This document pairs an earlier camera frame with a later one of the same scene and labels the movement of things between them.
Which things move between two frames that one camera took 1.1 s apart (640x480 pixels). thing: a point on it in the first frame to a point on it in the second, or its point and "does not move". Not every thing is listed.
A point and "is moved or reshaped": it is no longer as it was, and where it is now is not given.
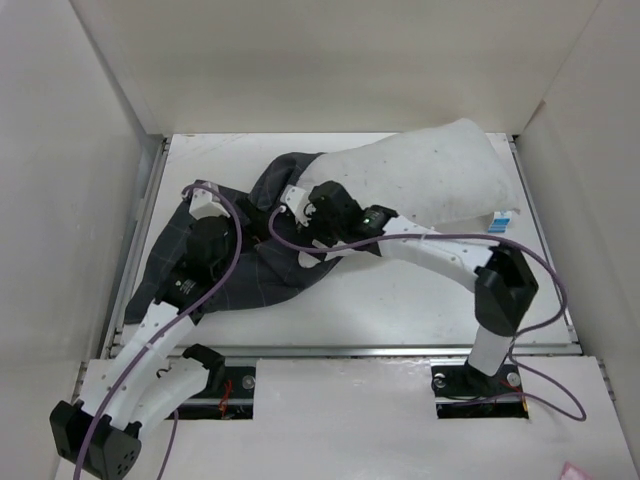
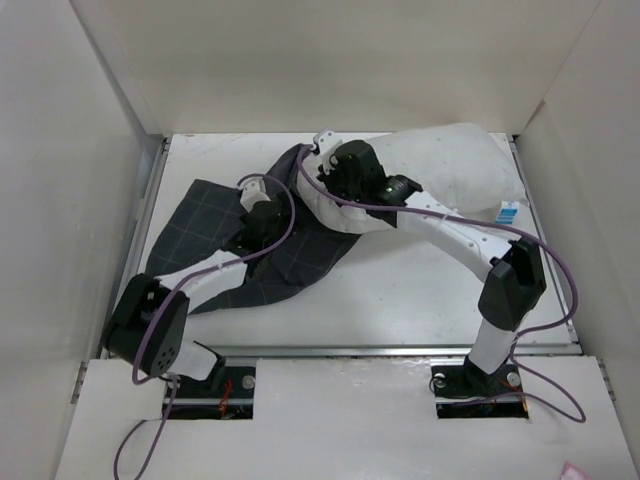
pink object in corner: (571, 472) does not move
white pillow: (434, 173) does not move
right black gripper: (313, 213) to (329, 178)
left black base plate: (235, 401) does not move
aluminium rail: (374, 352) does not move
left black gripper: (231, 224) to (286, 219)
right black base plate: (461, 392) does not move
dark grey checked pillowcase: (264, 268) is moved or reshaped
